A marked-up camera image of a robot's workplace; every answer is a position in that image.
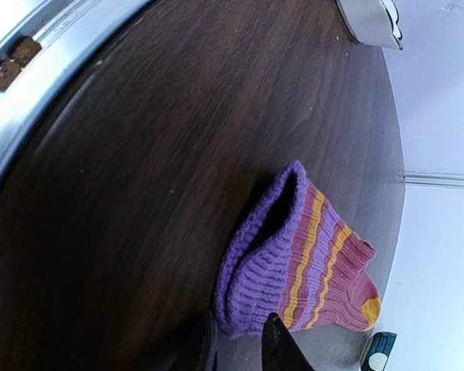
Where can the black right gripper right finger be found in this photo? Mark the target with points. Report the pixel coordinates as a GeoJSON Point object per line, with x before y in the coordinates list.
{"type": "Point", "coordinates": [279, 351]}

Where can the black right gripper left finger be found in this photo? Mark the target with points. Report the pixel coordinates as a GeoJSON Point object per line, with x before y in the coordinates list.
{"type": "Point", "coordinates": [199, 350]}

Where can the purple orange striped sock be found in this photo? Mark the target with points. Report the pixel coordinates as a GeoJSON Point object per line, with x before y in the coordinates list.
{"type": "Point", "coordinates": [294, 256]}

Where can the white scalloped bowl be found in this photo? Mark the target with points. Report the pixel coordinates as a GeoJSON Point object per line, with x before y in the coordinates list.
{"type": "Point", "coordinates": [372, 22]}

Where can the aluminium left corner post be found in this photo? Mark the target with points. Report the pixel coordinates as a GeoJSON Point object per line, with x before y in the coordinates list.
{"type": "Point", "coordinates": [435, 179]}

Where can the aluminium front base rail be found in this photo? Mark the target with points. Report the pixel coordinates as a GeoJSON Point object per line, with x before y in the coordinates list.
{"type": "Point", "coordinates": [68, 33]}

